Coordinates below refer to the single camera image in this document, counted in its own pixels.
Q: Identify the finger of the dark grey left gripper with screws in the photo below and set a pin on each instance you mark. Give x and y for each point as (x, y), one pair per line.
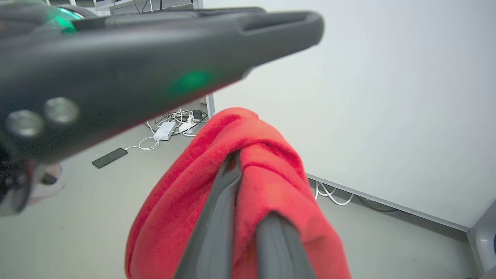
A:
(128, 73)

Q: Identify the left gripper body with green band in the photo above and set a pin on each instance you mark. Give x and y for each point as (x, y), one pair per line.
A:
(35, 17)

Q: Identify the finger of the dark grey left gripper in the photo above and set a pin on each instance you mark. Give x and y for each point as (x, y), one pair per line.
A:
(174, 15)

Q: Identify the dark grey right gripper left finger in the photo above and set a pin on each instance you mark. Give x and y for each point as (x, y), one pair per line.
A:
(217, 232)

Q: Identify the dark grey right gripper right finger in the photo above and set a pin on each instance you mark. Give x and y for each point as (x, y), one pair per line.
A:
(281, 252)

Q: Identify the red fleece garment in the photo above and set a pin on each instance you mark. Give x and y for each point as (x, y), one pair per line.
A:
(271, 182)

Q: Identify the white power adapter brick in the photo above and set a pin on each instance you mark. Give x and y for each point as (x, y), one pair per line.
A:
(165, 131)

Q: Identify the white power strip with plugs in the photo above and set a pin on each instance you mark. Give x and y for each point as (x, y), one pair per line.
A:
(188, 124)

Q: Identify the small black power adapter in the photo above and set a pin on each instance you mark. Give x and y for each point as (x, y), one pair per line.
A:
(197, 114)

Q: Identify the black smartphone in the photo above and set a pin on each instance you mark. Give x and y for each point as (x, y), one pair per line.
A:
(109, 157)

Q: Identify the white and grey appliance corner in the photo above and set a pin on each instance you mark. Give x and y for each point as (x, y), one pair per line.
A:
(484, 240)

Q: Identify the grey metal partition post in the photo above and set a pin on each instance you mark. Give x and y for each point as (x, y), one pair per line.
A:
(210, 105)

